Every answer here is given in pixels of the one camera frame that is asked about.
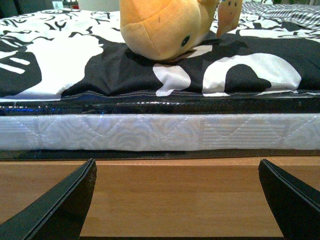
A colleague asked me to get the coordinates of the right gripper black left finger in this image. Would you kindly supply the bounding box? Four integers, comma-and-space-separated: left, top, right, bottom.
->
0, 158, 97, 240

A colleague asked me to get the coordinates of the black white patterned bedsheet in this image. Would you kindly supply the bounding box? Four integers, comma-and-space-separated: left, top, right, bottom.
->
0, 9, 320, 102

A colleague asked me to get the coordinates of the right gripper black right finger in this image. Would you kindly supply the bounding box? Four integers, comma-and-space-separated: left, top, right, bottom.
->
258, 159, 320, 240

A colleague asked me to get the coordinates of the striped grey pillow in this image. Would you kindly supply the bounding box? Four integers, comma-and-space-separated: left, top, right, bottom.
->
241, 1, 320, 31

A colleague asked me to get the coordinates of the wooden bed frame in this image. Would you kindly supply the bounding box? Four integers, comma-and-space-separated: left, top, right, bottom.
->
0, 156, 320, 238

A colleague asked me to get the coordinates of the cardboard toy hang tag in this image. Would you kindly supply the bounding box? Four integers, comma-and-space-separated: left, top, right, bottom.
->
216, 0, 243, 38

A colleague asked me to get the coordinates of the orange plush fish toy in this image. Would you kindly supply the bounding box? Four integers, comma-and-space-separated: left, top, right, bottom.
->
119, 0, 219, 61

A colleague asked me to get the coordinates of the white quilted mattress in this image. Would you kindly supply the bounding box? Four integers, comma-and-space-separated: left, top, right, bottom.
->
0, 113, 320, 152

